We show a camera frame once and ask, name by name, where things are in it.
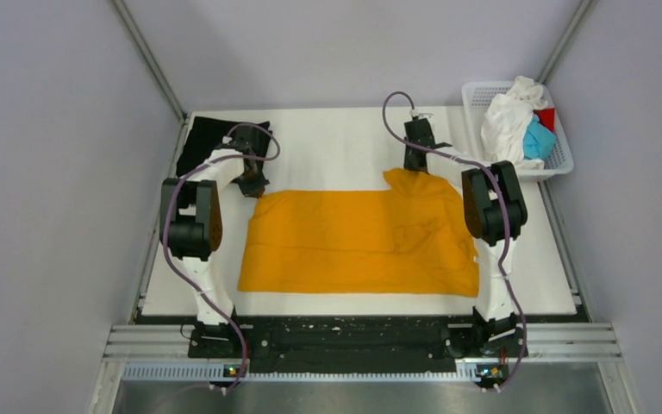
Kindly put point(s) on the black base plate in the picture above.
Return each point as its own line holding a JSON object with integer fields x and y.
{"x": 359, "y": 344}

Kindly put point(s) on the red t shirt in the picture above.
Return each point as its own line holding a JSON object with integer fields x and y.
{"x": 547, "y": 118}

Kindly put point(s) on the orange t shirt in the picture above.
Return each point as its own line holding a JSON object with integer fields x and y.
{"x": 410, "y": 238}

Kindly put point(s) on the white slotted cable duct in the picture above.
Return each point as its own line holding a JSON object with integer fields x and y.
{"x": 225, "y": 372}

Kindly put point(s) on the aluminium frame rail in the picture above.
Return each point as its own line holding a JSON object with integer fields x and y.
{"x": 572, "y": 342}

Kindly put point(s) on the white t shirt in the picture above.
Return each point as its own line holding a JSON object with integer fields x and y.
{"x": 506, "y": 122}

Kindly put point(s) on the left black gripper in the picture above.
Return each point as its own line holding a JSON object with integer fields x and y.
{"x": 257, "y": 188}

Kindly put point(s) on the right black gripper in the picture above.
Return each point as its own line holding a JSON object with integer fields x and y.
{"x": 408, "y": 164}

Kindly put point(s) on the white plastic basket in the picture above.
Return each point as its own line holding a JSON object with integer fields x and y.
{"x": 476, "y": 98}

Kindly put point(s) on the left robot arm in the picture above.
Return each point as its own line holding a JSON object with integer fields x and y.
{"x": 191, "y": 231}

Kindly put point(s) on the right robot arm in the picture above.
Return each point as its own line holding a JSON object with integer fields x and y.
{"x": 495, "y": 212}

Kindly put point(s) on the folded black t shirt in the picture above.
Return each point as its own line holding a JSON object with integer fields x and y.
{"x": 204, "y": 136}

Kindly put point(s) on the light blue t shirt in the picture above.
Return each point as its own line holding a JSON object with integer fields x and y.
{"x": 538, "y": 141}

